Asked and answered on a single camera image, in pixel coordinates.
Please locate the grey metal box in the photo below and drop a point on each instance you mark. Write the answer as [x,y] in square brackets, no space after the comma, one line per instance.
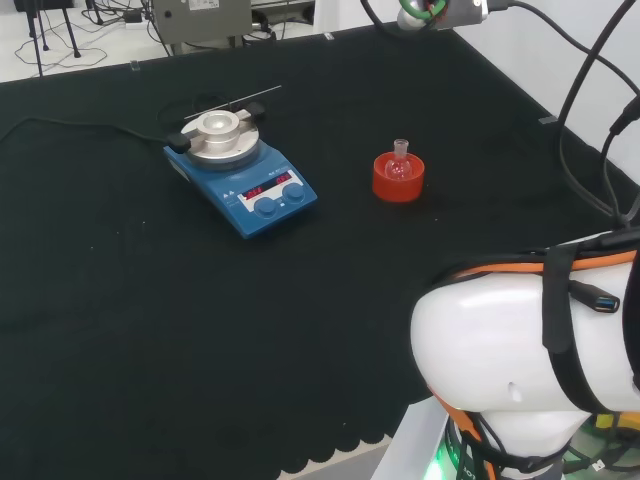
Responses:
[200,20]

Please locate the black plug with blue tip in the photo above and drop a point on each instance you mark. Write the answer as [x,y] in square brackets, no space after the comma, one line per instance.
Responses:
[597,301]

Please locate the clear glass round-bottom flask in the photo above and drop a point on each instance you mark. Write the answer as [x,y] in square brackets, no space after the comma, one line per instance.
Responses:
[398,167]

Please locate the black bench cloth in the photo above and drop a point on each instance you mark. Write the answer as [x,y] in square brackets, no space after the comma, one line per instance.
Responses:
[150,310]

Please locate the thin steel probe rod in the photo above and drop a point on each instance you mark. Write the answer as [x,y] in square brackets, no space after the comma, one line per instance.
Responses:
[250,95]

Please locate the grey tape strip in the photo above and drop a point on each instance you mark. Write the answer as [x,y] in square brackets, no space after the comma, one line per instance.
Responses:
[547,120]

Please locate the heater with blue base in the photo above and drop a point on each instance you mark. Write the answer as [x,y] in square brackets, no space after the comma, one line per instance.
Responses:
[260,192]

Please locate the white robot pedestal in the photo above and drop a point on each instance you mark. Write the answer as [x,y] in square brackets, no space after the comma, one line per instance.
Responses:
[415,440]

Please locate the black tripod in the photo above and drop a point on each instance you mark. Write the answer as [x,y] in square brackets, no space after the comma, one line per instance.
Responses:
[36,40]

